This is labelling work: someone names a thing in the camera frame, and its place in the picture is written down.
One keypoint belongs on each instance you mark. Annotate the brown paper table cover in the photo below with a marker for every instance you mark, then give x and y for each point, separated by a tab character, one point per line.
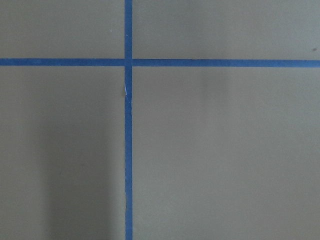
219	153

